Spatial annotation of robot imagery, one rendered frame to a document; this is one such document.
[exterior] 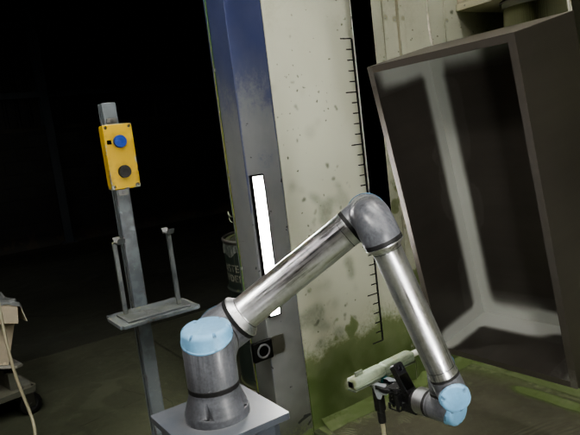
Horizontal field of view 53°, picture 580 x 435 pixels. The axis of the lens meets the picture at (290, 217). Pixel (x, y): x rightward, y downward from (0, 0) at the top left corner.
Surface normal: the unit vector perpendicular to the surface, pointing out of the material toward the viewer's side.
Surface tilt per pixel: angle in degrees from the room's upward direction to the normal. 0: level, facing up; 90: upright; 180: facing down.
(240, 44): 90
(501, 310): 102
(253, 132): 90
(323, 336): 90
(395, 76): 90
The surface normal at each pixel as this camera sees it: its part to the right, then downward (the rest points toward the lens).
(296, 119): 0.56, 0.04
